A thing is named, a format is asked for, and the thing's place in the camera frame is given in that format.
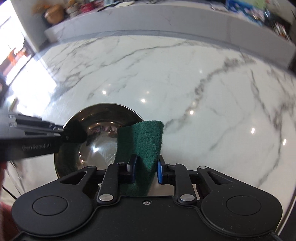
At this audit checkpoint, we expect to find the orange chair outside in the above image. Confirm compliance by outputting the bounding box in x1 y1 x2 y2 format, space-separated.
7 49 23 66

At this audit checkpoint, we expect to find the person's left hand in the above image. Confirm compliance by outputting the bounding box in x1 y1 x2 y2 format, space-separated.
0 162 18 241

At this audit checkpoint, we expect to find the brown round vase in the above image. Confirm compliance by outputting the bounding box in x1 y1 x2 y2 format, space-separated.
44 4 65 25

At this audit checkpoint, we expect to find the stainless steel bowl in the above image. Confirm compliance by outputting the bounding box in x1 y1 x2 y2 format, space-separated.
54 103 144 178

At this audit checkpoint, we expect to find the white marble sideboard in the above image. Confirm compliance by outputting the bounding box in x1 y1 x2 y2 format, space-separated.
44 1 295 69

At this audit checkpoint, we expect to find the green scouring pad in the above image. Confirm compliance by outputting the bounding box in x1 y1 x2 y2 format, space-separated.
115 120 164 196

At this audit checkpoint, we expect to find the blue lotus painting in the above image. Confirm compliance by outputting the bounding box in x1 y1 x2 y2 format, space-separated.
225 1 266 24

